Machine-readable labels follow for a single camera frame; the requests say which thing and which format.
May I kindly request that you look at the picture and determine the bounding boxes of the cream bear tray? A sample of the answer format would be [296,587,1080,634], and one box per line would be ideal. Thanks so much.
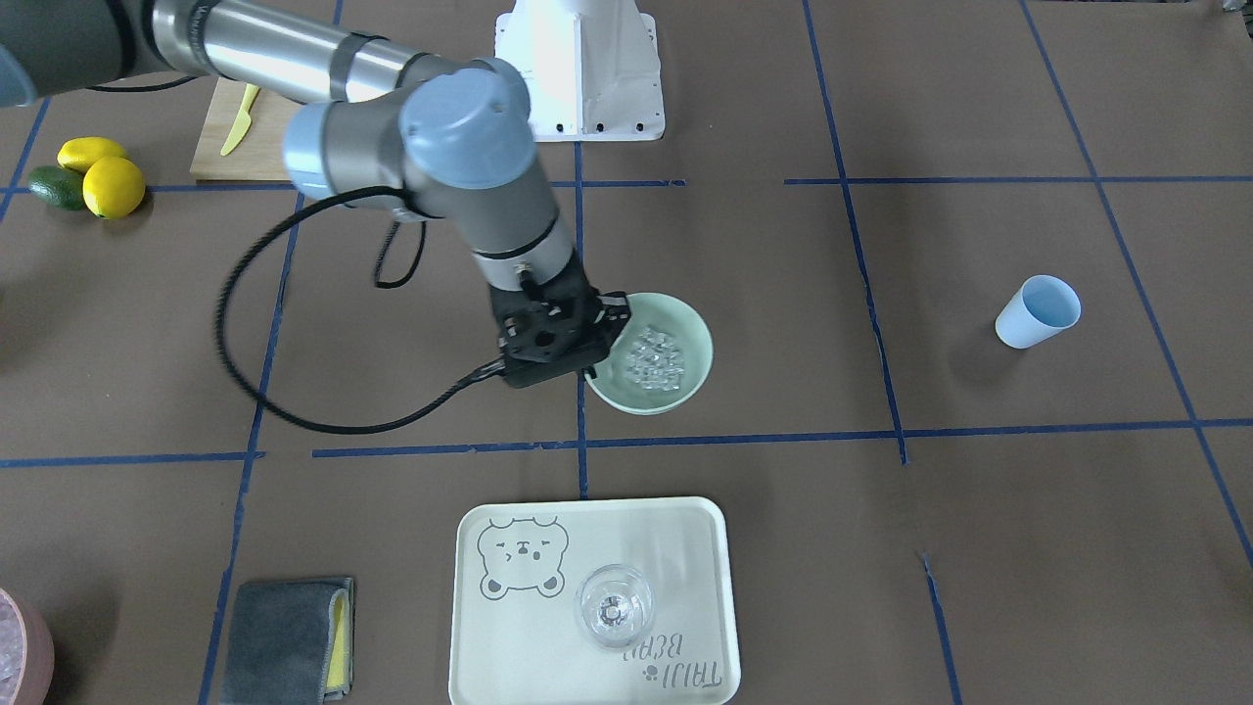
[449,496,742,704]

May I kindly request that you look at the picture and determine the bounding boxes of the light blue cup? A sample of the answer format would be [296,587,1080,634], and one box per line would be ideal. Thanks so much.
[994,275,1083,351]

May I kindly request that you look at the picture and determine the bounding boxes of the green lime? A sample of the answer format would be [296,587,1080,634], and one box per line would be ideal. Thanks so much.
[28,165,88,212]

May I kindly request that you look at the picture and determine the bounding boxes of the clear ice cubes pile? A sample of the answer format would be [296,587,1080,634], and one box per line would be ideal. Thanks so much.
[1,602,25,687]

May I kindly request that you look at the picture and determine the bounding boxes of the pink bowl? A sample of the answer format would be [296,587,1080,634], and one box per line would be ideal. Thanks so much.
[1,589,55,704]

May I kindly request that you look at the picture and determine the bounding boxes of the ice cubes in green bowl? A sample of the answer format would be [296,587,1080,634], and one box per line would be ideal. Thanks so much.
[624,327,685,392]

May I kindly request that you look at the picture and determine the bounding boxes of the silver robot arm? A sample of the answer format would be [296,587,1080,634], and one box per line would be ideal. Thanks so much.
[1,1,629,388]

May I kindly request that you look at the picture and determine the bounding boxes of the yellow lemon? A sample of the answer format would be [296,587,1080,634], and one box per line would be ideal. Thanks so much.
[56,135,129,175]
[81,157,147,219]

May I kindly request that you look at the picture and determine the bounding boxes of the wooden cutting board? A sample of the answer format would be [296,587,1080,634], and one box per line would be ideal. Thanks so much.
[190,78,299,182]

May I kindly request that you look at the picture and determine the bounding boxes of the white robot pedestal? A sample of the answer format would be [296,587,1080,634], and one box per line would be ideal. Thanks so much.
[492,1,667,143]

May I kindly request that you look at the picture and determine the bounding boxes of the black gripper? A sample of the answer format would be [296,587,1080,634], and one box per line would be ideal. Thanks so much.
[487,258,632,389]

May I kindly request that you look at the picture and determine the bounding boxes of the mint green bowl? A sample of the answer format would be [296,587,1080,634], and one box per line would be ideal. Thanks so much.
[583,293,715,416]

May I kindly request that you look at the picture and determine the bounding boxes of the dark grey folded cloth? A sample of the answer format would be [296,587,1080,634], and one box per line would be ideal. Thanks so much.
[218,576,356,704]

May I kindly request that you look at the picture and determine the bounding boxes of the yellow plastic knife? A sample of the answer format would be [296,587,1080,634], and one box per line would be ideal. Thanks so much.
[219,83,261,157]

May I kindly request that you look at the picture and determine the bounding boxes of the clear wine glass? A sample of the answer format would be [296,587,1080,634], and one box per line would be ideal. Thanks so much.
[576,563,657,650]

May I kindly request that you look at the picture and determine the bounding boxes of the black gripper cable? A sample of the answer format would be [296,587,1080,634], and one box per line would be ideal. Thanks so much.
[213,187,510,436]

